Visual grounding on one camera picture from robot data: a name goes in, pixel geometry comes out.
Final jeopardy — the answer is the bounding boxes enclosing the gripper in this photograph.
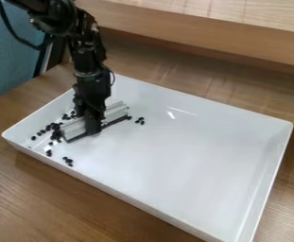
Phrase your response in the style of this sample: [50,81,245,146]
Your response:
[70,70,115,137]

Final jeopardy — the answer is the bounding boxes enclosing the silver metal bar tool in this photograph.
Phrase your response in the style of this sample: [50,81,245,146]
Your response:
[59,100,130,144]

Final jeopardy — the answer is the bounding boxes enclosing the pile of black bits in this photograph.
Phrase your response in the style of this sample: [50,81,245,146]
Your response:
[125,115,147,126]
[28,110,78,168]

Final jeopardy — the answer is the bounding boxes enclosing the white tray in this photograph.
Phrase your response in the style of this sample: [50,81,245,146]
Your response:
[1,73,294,242]

